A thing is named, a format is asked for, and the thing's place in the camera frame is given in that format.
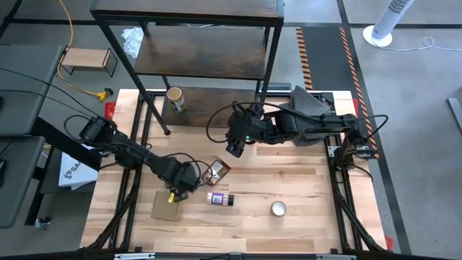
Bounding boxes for gray metal bar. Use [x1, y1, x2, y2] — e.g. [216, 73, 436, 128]
[446, 97, 462, 134]

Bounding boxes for gray side table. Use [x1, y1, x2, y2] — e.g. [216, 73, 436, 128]
[0, 45, 63, 137]
[0, 136, 44, 229]

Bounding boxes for black cable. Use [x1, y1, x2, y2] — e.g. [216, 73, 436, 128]
[0, 66, 98, 116]

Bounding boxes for yellow cable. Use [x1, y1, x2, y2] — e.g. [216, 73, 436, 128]
[56, 0, 113, 103]

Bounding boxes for gray cloth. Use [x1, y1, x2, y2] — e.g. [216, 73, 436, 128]
[279, 85, 339, 147]

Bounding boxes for white printed box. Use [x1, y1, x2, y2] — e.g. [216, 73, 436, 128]
[57, 151, 99, 191]

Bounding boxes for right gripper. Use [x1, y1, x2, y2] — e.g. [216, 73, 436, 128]
[226, 104, 277, 159]

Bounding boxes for white fan cable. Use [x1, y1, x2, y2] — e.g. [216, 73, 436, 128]
[375, 35, 462, 52]

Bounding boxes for brown spice packet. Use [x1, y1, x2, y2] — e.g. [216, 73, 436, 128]
[201, 157, 232, 187]

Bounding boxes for black metal wood shelf unit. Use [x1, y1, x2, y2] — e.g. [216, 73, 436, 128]
[89, 0, 285, 137]

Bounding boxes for small wooden wire-frame stand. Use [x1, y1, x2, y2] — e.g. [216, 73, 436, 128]
[58, 45, 119, 78]

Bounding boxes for hazard striped floor mat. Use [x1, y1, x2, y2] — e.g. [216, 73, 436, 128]
[295, 25, 380, 160]

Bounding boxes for white tower fan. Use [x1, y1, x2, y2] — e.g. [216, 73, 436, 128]
[362, 0, 416, 48]

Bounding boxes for small metal caster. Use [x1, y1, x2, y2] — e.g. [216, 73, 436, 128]
[33, 215, 52, 230]

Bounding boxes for cardboard square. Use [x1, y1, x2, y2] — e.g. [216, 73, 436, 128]
[150, 190, 184, 222]

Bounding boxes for black metal rig frame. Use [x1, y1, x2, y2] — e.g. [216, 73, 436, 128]
[79, 90, 389, 260]

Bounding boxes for black lid purple label jar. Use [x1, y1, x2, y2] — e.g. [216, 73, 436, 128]
[206, 192, 235, 207]

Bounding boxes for white crumpled paper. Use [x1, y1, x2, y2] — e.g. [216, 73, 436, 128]
[121, 27, 144, 59]

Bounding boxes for silver bracket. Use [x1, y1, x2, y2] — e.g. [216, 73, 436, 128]
[113, 252, 156, 260]
[317, 253, 357, 260]

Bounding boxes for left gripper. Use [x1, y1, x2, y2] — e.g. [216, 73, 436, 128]
[158, 158, 201, 204]

